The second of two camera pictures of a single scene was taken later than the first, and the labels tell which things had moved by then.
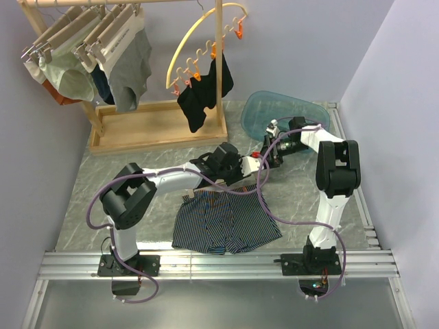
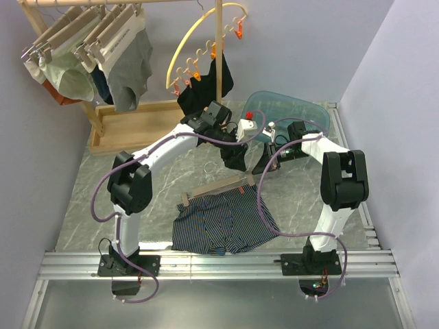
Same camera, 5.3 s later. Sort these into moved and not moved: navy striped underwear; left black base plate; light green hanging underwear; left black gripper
Moved: left black gripper
Not moved: left black base plate; light green hanging underwear; navy striped underwear
